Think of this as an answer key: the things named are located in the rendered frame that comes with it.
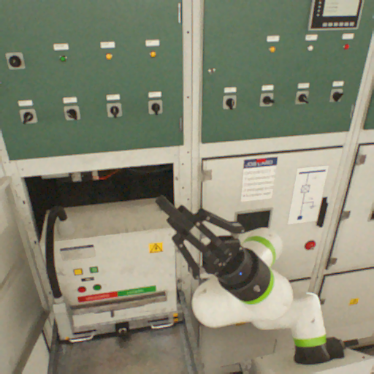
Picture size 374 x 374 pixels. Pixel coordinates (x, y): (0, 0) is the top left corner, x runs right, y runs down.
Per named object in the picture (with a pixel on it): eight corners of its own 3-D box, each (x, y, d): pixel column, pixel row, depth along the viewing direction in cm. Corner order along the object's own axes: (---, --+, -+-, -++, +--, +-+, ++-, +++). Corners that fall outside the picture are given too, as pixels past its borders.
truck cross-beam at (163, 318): (182, 320, 167) (182, 311, 164) (60, 340, 158) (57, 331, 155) (180, 312, 171) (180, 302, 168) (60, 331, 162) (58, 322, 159)
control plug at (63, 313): (73, 336, 144) (65, 306, 135) (60, 338, 143) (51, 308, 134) (74, 320, 150) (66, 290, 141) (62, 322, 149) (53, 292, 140)
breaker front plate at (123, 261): (176, 314, 165) (174, 230, 139) (64, 332, 156) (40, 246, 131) (176, 312, 166) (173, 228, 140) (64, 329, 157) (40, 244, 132)
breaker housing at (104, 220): (177, 313, 165) (175, 226, 140) (63, 331, 157) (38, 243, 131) (161, 241, 208) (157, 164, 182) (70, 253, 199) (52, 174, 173)
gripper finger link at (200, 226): (228, 258, 66) (234, 253, 66) (195, 227, 59) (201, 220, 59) (217, 246, 69) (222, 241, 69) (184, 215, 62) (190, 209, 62)
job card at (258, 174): (272, 199, 162) (278, 156, 151) (239, 203, 160) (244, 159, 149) (272, 198, 163) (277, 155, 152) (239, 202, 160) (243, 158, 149)
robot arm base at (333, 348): (353, 346, 149) (349, 331, 150) (369, 354, 135) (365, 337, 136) (290, 357, 149) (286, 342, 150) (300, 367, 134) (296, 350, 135)
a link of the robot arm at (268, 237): (256, 259, 133) (245, 227, 132) (290, 254, 127) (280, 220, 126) (239, 279, 117) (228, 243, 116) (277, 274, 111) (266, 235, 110)
